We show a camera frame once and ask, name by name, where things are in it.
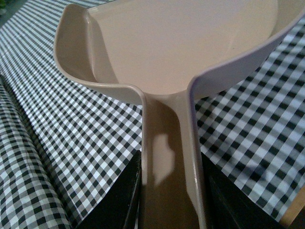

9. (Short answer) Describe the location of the wooden bed frame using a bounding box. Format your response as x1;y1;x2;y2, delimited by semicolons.
279;186;305;229

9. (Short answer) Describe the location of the black white checkered bedsheet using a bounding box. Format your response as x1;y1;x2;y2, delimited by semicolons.
0;0;305;229

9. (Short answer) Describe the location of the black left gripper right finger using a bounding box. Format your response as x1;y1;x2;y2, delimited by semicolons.
202;154;283;229

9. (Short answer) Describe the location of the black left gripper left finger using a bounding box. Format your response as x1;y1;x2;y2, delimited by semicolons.
77;151;142;229

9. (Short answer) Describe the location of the beige plastic dustpan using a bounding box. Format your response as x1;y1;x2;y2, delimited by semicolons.
54;0;305;229

